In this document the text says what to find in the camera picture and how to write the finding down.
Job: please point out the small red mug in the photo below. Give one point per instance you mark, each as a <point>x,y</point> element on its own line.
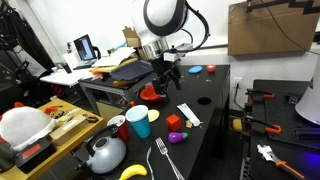
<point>210,68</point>

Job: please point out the red bowl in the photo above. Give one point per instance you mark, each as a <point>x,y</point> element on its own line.
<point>148,95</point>

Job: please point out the yellow sponge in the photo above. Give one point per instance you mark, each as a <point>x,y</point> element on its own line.
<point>237,125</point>

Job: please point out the white cloth mound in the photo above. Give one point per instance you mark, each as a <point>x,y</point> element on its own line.
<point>25,126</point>

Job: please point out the yellow wooden table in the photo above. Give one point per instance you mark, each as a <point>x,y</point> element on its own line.
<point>63,146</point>

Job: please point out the black hanging clothes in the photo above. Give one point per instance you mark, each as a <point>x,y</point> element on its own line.
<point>20,36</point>

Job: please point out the white desk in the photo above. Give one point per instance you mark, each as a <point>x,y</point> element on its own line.
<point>66,77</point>

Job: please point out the purple toy eggplant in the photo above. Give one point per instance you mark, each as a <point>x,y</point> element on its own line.
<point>176,137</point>

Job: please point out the white paper stack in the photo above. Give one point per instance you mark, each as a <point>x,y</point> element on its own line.
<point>115,57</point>

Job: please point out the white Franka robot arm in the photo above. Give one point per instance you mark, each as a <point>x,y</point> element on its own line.
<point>160,16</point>

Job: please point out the white lamp shade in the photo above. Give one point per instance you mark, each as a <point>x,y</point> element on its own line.
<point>311,100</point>

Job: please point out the open cardboard box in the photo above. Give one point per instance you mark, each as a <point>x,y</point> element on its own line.
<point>131,39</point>

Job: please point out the dark blue folder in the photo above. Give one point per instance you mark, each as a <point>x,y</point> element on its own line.
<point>133,70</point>

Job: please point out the pale yellow disc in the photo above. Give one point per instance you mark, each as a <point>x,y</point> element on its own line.
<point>154,115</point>

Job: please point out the silver fork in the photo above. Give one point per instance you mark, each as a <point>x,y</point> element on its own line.
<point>161,146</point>

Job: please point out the yellow toy banana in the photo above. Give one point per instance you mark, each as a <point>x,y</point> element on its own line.
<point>133,171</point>

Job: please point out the yellow flat board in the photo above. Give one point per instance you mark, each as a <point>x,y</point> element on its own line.
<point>115,67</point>

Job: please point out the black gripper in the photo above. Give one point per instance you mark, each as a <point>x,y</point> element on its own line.
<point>163,68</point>

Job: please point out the red plastic cup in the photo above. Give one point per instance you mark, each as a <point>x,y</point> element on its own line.
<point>121,131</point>

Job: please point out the white wall outlet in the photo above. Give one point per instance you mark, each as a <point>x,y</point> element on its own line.
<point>237,82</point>

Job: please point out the black scale red display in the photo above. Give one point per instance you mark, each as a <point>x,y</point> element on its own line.
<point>33,155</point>

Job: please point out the small beige block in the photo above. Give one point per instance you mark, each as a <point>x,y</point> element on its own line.
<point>189,124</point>

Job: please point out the flat cardboard box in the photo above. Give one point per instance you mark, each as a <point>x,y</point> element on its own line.
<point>68,128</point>

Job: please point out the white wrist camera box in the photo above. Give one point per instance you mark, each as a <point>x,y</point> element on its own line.
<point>176,53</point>

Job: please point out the silver spoon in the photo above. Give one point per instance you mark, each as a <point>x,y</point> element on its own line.
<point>149,156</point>

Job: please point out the black workbench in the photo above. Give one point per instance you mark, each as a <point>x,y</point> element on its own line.
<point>283,113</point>

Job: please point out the blue plastic cup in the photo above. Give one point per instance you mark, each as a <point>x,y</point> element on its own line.
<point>139,123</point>

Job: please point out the blue plate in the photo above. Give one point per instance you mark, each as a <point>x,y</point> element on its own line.
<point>195,69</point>

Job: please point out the red cube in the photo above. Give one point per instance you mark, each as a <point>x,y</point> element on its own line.
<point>173,122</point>

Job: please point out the white tube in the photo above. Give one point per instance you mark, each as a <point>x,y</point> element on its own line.
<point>188,114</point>

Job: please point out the open black laptop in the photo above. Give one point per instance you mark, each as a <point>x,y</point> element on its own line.
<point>84,48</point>

